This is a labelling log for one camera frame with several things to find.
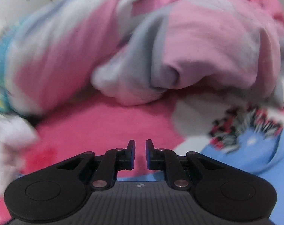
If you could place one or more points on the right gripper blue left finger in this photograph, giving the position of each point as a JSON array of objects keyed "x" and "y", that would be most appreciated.
[{"x": 109, "y": 164}]

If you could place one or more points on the light blue t-shirt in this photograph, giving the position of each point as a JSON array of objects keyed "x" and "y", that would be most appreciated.
[{"x": 243, "y": 186}]

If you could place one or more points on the pink grey white duvet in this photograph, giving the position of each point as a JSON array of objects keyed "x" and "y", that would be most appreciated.
[{"x": 135, "y": 50}]

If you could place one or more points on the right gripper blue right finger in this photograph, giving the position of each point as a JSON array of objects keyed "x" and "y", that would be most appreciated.
[{"x": 173, "y": 166}]

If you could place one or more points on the pink floral fleece blanket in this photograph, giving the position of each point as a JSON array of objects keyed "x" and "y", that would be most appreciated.
[{"x": 182, "y": 123}]

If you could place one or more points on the teal floral quilt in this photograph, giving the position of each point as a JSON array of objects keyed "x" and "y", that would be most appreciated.
[{"x": 16, "y": 43}]

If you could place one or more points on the white crumpled sheet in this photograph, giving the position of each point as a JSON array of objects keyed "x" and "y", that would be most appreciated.
[{"x": 16, "y": 135}]

